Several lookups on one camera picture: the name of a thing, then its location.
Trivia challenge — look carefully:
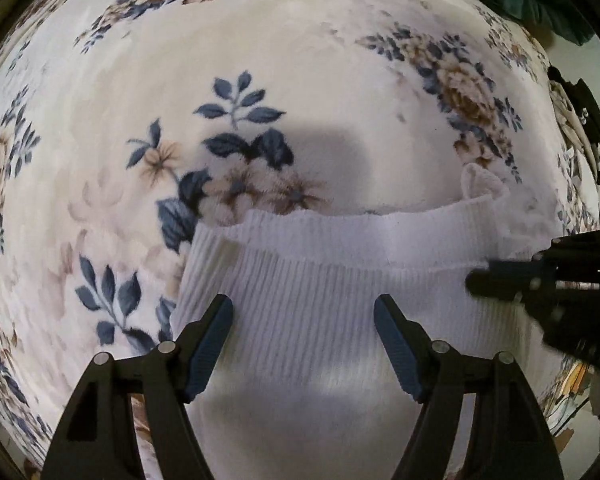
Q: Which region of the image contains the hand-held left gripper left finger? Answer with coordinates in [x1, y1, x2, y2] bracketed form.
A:
[40, 294, 234, 480]

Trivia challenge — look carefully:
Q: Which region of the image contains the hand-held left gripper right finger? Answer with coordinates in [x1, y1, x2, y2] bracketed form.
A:
[373, 294, 566, 480]

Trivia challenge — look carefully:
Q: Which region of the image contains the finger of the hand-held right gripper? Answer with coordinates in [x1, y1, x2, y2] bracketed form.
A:
[466, 256, 548, 306]

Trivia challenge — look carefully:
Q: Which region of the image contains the white knit sweater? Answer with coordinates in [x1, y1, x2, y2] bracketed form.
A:
[172, 164, 573, 480]

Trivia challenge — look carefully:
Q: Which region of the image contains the black and white clothes pile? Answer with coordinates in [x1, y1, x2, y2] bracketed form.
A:
[547, 64, 600, 191]

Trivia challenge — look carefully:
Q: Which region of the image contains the floral blanket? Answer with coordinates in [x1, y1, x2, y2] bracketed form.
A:
[0, 0, 600, 480]

